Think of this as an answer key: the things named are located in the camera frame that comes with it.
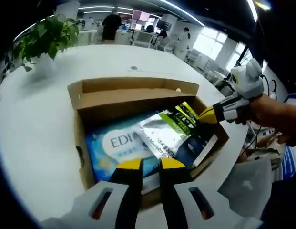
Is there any brown cardboard shoe box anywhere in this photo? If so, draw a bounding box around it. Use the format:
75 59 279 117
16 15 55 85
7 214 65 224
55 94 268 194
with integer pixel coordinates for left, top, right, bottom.
67 76 231 209

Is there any person's right hand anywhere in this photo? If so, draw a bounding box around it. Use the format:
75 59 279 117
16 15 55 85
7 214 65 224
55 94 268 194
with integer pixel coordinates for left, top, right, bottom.
235 94 267 126

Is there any black hanging screen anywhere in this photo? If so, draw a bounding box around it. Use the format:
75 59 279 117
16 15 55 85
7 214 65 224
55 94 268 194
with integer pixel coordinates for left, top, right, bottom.
156 19 172 31

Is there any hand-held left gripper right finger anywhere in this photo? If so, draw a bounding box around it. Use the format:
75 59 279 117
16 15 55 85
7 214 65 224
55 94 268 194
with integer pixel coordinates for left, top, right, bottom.
159 158 263 229

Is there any blue white poster board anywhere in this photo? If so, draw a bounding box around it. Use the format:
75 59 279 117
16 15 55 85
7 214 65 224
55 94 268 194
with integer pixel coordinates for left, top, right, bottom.
282 146 296 177

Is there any pink wall display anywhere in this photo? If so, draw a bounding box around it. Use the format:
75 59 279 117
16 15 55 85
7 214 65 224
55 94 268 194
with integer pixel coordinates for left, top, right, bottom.
132 10 151 21

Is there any potted green plant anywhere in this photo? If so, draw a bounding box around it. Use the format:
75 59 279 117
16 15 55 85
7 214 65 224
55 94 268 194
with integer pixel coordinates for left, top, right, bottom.
13 14 80 78

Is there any white square pillar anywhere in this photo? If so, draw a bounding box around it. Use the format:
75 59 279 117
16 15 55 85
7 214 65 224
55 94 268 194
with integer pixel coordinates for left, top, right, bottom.
54 0 79 19

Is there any person's dark clothing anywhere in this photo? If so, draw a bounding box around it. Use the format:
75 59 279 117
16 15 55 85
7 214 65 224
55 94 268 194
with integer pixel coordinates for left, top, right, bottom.
269 174 296 229

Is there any blue wet wipes pack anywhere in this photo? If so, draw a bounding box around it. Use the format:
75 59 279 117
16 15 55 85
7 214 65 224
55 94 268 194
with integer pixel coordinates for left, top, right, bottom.
85 116 163 183

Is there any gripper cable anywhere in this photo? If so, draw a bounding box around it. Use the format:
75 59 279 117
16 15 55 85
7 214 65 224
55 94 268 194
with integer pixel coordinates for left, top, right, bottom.
242 120 264 153

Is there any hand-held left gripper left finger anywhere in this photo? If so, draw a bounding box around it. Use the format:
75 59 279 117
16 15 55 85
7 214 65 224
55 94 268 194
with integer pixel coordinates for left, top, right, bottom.
40 158 144 229

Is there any silver green pouch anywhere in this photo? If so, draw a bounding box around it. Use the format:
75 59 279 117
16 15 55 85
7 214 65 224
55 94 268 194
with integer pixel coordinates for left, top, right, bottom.
138 101 201 159

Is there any white office chair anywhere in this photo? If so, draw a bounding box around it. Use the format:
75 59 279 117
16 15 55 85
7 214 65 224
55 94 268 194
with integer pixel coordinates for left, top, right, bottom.
132 31 154 47

